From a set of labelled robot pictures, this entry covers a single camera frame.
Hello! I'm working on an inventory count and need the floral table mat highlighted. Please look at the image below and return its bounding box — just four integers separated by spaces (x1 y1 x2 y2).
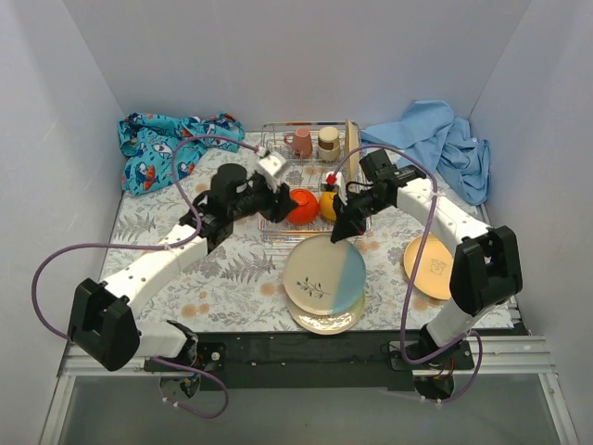
100 149 521 333

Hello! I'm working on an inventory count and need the steel tumbler cup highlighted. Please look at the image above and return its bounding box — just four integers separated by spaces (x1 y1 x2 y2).
318 126 340 162

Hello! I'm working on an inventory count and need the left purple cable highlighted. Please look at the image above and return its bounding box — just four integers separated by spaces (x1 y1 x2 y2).
31 134 270 420

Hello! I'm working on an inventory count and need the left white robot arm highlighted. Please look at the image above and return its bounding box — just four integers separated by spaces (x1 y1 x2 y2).
68 153 297 372

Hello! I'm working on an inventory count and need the pale green plate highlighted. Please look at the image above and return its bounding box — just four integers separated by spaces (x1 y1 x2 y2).
287 296 365 336

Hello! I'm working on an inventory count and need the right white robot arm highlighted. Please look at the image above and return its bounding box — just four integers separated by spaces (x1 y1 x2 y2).
323 145 523 369

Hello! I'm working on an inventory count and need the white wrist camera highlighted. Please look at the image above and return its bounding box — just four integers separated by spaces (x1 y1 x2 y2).
322 172 347 205
256 146 288 192

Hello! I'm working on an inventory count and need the blue shark pattern cloth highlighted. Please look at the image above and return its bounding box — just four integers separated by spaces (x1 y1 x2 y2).
118 113 245 196

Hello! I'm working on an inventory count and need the wire dish rack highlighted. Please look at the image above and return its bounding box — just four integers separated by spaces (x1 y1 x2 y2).
259 120 365 242

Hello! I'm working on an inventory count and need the red orange bowl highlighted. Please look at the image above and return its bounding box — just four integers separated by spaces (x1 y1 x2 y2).
287 189 319 226

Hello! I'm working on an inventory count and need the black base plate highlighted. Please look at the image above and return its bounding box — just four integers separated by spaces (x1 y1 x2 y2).
144 331 437 391

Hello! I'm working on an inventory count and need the beige bird pattern plate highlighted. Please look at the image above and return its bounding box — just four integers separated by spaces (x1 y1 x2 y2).
345 120 360 181

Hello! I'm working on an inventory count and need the light blue shirt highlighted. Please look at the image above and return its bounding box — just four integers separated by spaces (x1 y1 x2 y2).
361 100 491 206

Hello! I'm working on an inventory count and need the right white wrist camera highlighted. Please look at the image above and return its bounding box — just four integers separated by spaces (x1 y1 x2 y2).
322 172 347 205

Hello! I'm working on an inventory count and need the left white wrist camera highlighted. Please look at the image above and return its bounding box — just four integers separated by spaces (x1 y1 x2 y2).
256 146 288 192

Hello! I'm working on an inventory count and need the pink mug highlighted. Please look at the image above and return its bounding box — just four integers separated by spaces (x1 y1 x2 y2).
284 127 313 159

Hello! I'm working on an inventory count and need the beige and blue plate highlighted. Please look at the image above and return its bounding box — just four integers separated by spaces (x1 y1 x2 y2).
283 234 366 315

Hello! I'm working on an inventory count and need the yellow bowl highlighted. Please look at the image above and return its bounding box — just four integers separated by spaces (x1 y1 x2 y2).
319 191 336 222

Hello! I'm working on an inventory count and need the aluminium frame rail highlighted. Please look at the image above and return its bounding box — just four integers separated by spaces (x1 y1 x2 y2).
41 330 577 444

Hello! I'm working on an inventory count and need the plain orange plate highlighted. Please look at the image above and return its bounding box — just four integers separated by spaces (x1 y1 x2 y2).
414 235 453 300

